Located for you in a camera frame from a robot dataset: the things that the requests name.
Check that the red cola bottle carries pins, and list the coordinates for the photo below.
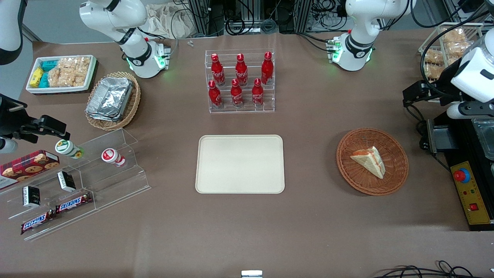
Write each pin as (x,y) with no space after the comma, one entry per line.
(257,94)
(267,69)
(215,95)
(236,94)
(217,71)
(241,71)

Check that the beige cloth bag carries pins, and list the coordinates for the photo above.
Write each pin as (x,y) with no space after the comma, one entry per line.
(166,21)

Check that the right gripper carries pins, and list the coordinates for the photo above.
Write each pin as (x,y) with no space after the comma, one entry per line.
(11,120)

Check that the clear bag of rice crackers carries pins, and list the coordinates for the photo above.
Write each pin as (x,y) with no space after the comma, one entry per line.
(69,71)

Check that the red lid yogurt cup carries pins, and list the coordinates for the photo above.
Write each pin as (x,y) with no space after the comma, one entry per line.
(112,156)

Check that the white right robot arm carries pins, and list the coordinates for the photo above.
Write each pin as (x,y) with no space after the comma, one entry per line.
(131,42)

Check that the clear acrylic bottle rack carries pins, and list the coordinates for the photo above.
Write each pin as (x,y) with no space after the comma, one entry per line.
(270,104)

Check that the aluminium profile frame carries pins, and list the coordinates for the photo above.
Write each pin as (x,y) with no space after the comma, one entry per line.
(204,17)

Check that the Snickers chocolate bar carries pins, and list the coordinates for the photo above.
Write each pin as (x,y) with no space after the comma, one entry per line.
(36,222)
(73,202)

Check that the clear bag of fried snacks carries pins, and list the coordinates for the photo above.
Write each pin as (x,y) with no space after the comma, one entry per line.
(434,71)
(458,49)
(454,36)
(433,58)

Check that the teal snack pack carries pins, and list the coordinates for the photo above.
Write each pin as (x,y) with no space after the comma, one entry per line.
(49,65)
(44,80)

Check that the yellow snack pack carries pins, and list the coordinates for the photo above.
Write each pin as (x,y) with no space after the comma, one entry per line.
(36,77)

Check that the yellow control panel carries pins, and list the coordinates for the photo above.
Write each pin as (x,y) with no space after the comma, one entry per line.
(472,197)

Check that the white rectangular snack tray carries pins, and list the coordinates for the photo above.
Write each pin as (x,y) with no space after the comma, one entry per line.
(58,90)

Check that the red tartan cookie box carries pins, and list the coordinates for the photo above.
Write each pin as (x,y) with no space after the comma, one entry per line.
(27,166)

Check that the brown round wicker basket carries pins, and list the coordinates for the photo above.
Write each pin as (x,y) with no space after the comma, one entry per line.
(393,154)

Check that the clear acrylic stepped shelf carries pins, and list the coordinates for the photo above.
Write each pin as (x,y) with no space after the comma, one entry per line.
(115,181)

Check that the clear plastic container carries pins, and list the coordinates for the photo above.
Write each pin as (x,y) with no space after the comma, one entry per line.
(485,135)

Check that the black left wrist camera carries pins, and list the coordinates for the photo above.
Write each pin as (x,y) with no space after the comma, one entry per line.
(451,87)

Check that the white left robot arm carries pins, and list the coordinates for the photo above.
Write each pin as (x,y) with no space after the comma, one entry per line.
(359,34)

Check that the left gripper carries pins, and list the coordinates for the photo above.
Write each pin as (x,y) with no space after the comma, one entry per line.
(441,90)

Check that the beige rectangular serving tray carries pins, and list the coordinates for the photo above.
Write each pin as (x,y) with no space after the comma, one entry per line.
(239,164)

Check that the black appliance housing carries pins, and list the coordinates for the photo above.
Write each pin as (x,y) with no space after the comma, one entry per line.
(459,143)

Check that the green lid yogurt cup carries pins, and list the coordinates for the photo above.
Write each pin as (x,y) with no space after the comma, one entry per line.
(67,148)

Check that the red emergency stop button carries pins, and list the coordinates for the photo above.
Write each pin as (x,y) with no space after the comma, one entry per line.
(461,175)

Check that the small black white carton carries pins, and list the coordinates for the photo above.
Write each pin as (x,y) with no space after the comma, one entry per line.
(31,196)
(66,181)

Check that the tan oval wicker basket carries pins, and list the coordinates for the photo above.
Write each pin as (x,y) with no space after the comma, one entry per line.
(133,108)

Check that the triangular sandwich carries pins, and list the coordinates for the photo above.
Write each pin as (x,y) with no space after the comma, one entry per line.
(369,162)

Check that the stacked aluminium foil trays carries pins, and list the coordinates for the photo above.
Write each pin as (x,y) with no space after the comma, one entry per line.
(110,98)

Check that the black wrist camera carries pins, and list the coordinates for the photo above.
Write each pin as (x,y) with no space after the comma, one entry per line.
(9,119)
(451,87)

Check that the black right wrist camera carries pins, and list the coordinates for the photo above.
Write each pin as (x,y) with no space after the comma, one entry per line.
(9,119)

